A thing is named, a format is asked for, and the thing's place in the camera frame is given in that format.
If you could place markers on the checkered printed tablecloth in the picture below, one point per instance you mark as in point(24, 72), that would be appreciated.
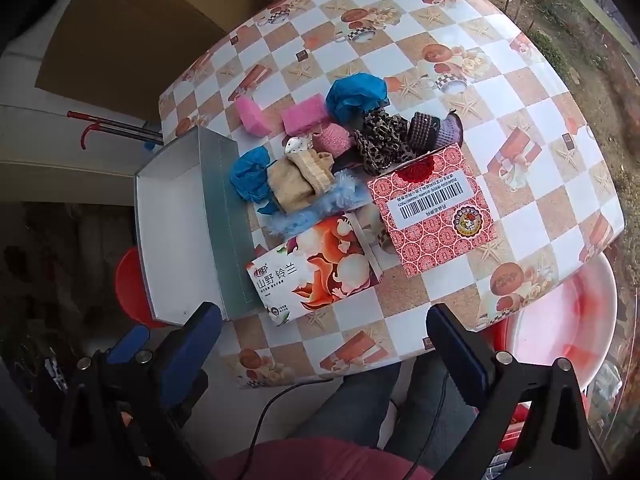
point(525, 160)

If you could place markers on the grey cardboard box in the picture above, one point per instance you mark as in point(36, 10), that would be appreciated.
point(170, 230)

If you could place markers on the floral tissue pack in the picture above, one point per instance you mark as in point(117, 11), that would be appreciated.
point(320, 270)

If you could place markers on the white plastic basin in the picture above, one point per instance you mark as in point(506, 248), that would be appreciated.
point(565, 325)

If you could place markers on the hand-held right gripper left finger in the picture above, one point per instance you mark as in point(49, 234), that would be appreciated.
point(192, 350)

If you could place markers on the person's jeans legs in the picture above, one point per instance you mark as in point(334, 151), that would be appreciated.
point(350, 410)

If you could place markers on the person's pink top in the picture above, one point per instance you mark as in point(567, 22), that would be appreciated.
point(320, 460)

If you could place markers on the leopard print cloth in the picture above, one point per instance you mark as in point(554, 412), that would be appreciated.
point(382, 142)

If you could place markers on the red patterned box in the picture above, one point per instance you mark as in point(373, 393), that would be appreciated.
point(435, 210)

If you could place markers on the large blue plastic shoe cover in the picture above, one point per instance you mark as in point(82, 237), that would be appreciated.
point(356, 94)

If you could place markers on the white spotted soft toy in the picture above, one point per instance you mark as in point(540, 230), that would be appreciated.
point(297, 145)

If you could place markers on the red plastic stool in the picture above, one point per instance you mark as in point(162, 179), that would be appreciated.
point(131, 285)

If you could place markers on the beige sock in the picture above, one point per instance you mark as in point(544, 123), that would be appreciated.
point(295, 182)

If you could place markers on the pink foam block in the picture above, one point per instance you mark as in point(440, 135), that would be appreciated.
point(306, 116)
point(252, 116)

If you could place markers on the brown cardboard sheet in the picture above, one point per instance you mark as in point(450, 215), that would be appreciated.
point(140, 35)

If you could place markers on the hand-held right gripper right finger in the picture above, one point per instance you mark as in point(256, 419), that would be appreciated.
point(457, 355)

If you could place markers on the pink navy knitted sock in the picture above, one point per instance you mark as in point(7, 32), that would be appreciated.
point(331, 139)

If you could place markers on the white appliance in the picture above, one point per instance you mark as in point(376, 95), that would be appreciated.
point(30, 150)

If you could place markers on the small blue object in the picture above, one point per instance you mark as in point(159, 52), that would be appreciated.
point(151, 144)

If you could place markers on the light blue fluffy cloth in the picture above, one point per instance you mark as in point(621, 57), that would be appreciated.
point(345, 194)

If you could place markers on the dark purple knitted glove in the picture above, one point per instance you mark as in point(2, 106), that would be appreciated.
point(434, 131)

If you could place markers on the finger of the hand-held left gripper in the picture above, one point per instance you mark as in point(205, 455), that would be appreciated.
point(127, 346)

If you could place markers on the small blue plastic shoe cover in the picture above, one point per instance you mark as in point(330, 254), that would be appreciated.
point(250, 176)

